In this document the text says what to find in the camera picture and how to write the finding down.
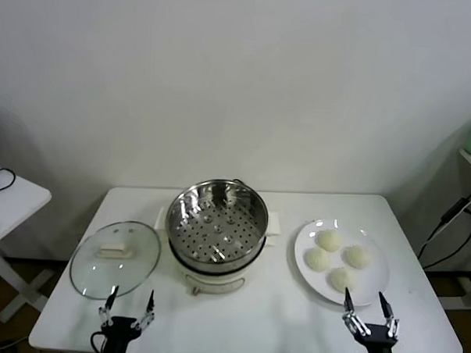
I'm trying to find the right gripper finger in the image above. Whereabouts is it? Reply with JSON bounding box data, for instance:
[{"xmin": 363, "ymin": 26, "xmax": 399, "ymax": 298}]
[
  {"xmin": 376, "ymin": 291, "xmax": 402, "ymax": 342},
  {"xmin": 341, "ymin": 286, "xmax": 373, "ymax": 339}
]

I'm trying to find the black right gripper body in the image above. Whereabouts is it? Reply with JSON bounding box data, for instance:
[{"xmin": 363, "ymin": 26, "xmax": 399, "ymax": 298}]
[{"xmin": 359, "ymin": 324, "xmax": 396, "ymax": 348}]

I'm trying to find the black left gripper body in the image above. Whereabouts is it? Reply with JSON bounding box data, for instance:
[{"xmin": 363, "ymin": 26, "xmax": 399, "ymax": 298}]
[{"xmin": 102, "ymin": 315, "xmax": 141, "ymax": 341}]

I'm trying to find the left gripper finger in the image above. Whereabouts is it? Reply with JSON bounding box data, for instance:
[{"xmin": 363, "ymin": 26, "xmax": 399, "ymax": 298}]
[
  {"xmin": 98, "ymin": 283, "xmax": 120, "ymax": 330},
  {"xmin": 132, "ymin": 288, "xmax": 158, "ymax": 332}
]

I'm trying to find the white steamed baozi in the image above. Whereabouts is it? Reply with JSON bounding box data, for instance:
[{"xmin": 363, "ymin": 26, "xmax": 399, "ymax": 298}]
[
  {"xmin": 340, "ymin": 244, "xmax": 373, "ymax": 271},
  {"xmin": 303, "ymin": 248, "xmax": 332, "ymax": 273},
  {"xmin": 327, "ymin": 266, "xmax": 360, "ymax": 295},
  {"xmin": 313, "ymin": 229, "xmax": 344, "ymax": 254}
]

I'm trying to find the glass pot lid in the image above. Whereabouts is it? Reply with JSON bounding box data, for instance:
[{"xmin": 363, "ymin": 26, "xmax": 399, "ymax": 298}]
[{"xmin": 68, "ymin": 217, "xmax": 163, "ymax": 303}]

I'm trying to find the steel steamer pot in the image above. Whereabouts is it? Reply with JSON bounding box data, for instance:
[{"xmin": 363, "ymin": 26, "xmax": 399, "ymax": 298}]
[{"xmin": 152, "ymin": 205, "xmax": 284, "ymax": 301}]

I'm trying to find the steel steamer basket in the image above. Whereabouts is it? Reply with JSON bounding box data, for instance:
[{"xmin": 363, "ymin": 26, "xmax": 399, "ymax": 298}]
[{"xmin": 163, "ymin": 176, "xmax": 271, "ymax": 267}]

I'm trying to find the white plate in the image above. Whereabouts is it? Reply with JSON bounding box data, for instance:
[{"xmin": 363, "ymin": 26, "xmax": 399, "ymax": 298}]
[{"xmin": 291, "ymin": 216, "xmax": 394, "ymax": 308}]

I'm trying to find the white side table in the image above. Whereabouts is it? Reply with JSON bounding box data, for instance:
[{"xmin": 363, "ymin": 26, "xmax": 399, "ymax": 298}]
[{"xmin": 0, "ymin": 165, "xmax": 54, "ymax": 326}]

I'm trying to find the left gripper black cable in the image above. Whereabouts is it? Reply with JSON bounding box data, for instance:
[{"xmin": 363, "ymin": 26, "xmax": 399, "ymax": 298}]
[{"xmin": 89, "ymin": 330, "xmax": 109, "ymax": 353}]

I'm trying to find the black cable with adapter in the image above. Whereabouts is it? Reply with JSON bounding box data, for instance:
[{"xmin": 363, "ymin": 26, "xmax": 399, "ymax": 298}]
[{"xmin": 417, "ymin": 172, "xmax": 471, "ymax": 273}]

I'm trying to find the thin black looped cable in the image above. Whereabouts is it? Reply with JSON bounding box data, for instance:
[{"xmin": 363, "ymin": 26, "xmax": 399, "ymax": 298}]
[{"xmin": 0, "ymin": 167, "xmax": 17, "ymax": 196}]

